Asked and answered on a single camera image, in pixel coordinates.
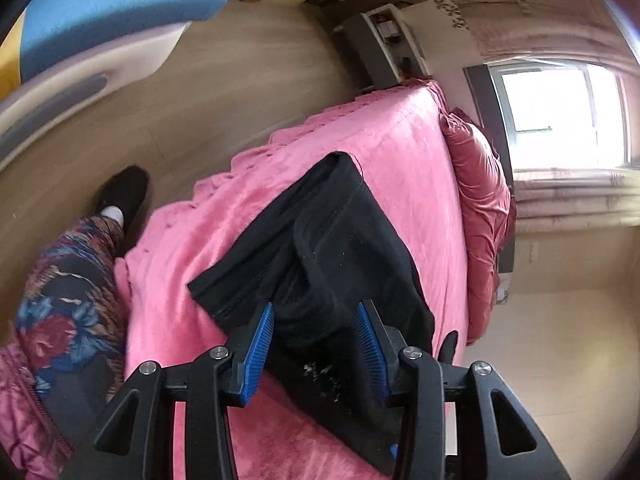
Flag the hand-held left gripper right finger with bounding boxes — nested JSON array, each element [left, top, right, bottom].
[[356, 300, 571, 480]]

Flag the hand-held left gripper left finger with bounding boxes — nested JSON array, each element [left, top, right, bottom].
[[65, 302, 275, 480]]

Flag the black pants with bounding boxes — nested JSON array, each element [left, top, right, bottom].
[[187, 151, 436, 476]]

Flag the red pillow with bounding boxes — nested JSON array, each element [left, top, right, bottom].
[[439, 106, 517, 346]]

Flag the pink bed blanket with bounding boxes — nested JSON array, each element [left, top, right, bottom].
[[114, 79, 473, 480]]

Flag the person's black shoe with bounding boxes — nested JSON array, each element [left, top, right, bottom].
[[95, 166, 150, 233]]

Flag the person's pink quilted jacket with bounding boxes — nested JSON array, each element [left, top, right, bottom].
[[0, 345, 76, 480]]

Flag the dark headboard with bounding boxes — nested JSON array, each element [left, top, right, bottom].
[[464, 66, 518, 273]]

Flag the window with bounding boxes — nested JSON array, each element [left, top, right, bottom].
[[487, 62, 628, 171]]

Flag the grey bedside shelf unit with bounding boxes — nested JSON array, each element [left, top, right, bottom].
[[332, 2, 433, 92]]

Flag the pale patterned curtain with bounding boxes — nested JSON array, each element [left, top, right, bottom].
[[470, 7, 640, 233]]

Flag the blue cushioned chair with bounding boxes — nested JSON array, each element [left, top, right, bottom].
[[0, 0, 228, 161]]

